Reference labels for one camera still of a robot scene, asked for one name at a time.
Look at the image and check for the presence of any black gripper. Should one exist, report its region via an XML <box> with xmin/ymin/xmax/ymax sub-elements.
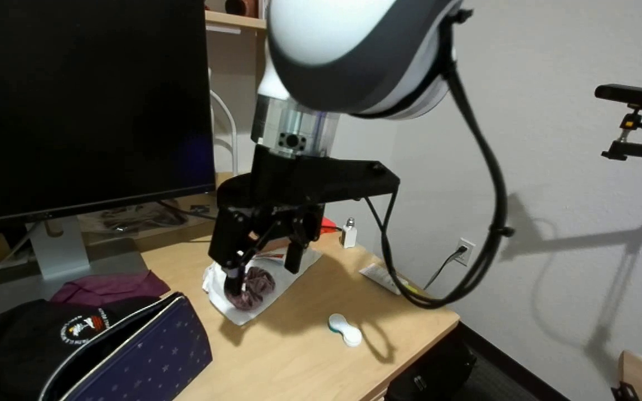
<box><xmin>208</xmin><ymin>200</ymin><xmax>328</xmax><ymax>310</ymax></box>

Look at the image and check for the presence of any pink velvet hair scrunchie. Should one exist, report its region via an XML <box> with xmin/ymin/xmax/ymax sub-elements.
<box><xmin>233</xmin><ymin>268</ymin><xmax>284</xmax><ymax>310</ymax></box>

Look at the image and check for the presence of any small clear bottle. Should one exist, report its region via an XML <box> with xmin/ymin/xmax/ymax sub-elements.
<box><xmin>340</xmin><ymin>216</ymin><xmax>358</xmax><ymax>249</ymax></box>

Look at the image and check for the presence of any small white oval case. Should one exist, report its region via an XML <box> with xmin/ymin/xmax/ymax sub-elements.
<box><xmin>326</xmin><ymin>312</ymin><xmax>365</xmax><ymax>351</ymax></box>

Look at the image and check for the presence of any white desk lamp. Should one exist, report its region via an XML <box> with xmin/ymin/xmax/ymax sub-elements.
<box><xmin>208</xmin><ymin>69</ymin><xmax>242</xmax><ymax>179</ymax></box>

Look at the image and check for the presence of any clear plastic bag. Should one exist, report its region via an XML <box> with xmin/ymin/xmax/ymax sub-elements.
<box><xmin>100</xmin><ymin>198</ymin><xmax>218</xmax><ymax>234</ymax></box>

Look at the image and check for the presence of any dark blue box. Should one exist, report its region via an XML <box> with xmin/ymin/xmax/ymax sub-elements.
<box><xmin>37</xmin><ymin>291</ymin><xmax>216</xmax><ymax>401</ymax></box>

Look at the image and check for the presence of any purple cloth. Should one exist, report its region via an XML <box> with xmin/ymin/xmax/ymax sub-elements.
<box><xmin>51</xmin><ymin>269</ymin><xmax>172</xmax><ymax>308</ymax></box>

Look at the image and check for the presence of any wooden desk shelf unit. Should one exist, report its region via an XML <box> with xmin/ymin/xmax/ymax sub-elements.
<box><xmin>203</xmin><ymin>0</ymin><xmax>272</xmax><ymax>35</ymax></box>

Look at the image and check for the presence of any black computer monitor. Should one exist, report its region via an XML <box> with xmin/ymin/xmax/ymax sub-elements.
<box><xmin>0</xmin><ymin>0</ymin><xmax>218</xmax><ymax>299</ymax></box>

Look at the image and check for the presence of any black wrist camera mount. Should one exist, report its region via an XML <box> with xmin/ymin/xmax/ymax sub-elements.
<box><xmin>214</xmin><ymin>144</ymin><xmax>403</xmax><ymax>211</ymax></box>

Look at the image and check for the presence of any white wall outlet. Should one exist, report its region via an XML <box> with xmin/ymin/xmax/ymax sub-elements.
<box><xmin>455</xmin><ymin>236</ymin><xmax>479</xmax><ymax>268</ymax></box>

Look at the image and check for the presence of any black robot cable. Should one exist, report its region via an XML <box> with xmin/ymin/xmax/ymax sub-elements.
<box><xmin>364</xmin><ymin>7</ymin><xmax>517</xmax><ymax>312</ymax></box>

